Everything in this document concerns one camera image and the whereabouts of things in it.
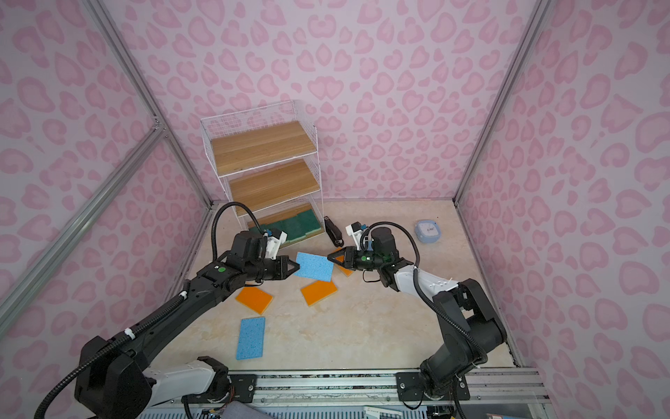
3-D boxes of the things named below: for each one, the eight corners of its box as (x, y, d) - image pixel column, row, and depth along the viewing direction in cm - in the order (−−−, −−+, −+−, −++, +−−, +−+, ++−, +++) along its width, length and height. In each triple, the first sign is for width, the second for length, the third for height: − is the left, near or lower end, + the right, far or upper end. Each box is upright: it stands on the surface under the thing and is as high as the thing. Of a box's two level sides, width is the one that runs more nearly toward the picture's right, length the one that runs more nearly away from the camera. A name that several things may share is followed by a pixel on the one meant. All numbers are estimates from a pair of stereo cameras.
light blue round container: (417, 243, 108) (419, 237, 105) (413, 225, 114) (415, 219, 111) (440, 243, 108) (443, 237, 105) (435, 225, 114) (437, 219, 111)
